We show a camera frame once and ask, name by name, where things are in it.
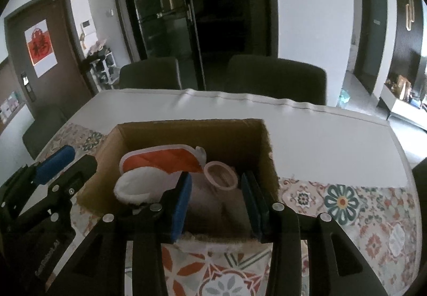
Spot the cardboard box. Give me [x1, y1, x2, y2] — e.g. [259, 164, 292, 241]
[76, 118, 280, 246]

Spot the white shoe rack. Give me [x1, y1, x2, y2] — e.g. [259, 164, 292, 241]
[80, 39, 121, 90]

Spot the dark slatted wall panel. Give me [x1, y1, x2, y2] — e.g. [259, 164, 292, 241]
[389, 0, 427, 83]

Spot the white sideboard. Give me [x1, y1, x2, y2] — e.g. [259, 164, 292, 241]
[377, 82, 427, 131]

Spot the dark glass sliding door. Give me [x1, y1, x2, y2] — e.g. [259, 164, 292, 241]
[110, 0, 279, 90]

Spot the door lock handle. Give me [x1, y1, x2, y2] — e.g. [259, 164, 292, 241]
[22, 72, 36, 102]

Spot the patterned table runner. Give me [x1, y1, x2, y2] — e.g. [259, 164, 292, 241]
[37, 122, 421, 296]

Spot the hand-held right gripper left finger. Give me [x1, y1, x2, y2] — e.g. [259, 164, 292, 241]
[57, 172, 193, 296]

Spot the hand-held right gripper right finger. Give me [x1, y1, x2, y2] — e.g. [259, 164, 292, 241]
[241, 171, 389, 296]

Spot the gold table ornament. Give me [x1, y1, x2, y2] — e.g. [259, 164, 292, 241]
[389, 75, 413, 102]

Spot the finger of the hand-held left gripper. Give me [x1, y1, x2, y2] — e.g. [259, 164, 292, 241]
[13, 154, 98, 216]
[0, 145, 76, 213]

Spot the dark interior door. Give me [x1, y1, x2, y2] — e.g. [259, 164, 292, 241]
[353, 0, 388, 94]

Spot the brown entrance door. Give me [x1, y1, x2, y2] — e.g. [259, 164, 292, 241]
[3, 0, 94, 123]

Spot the gold wall ornament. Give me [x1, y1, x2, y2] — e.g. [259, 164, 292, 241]
[405, 0, 416, 31]

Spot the red white door poster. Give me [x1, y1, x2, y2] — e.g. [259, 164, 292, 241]
[24, 19, 57, 78]

